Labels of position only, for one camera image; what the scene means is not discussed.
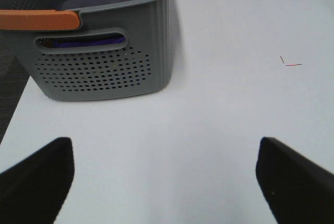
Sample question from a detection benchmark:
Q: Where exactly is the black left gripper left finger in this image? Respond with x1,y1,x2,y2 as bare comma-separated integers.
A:
1,137,75,223

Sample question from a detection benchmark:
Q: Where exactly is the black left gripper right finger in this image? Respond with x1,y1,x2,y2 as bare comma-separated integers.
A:
255,137,333,223

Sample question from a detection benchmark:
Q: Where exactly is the grey perforated plastic basket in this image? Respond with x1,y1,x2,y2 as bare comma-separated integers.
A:
1,0,171,101

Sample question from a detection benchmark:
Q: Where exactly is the orange basket handle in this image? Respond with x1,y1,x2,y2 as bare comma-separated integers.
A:
1,10,80,31

